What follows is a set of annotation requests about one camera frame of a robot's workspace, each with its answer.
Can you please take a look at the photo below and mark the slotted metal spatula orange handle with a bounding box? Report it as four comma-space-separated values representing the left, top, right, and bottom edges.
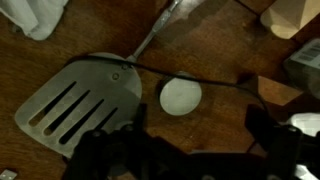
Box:
14, 0, 184, 159

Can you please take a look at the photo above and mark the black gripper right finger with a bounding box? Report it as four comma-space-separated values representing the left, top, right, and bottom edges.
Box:
244, 103, 279, 149

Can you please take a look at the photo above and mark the crumpled white cloth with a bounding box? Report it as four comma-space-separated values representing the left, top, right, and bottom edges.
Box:
0, 0, 69, 42

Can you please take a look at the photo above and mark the small black usb stick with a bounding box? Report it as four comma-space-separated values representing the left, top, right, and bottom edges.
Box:
0, 168, 18, 180

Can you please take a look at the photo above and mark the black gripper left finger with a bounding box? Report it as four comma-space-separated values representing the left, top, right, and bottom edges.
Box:
134, 102, 148, 129

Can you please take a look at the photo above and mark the faceted light wooden block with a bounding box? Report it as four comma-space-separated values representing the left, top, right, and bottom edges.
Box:
260, 0, 320, 40

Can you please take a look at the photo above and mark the grey box with barcode label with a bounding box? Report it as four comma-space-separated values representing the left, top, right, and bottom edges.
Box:
283, 38, 320, 98

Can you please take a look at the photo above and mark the thin black cable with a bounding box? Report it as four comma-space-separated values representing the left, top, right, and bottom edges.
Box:
71, 54, 273, 124

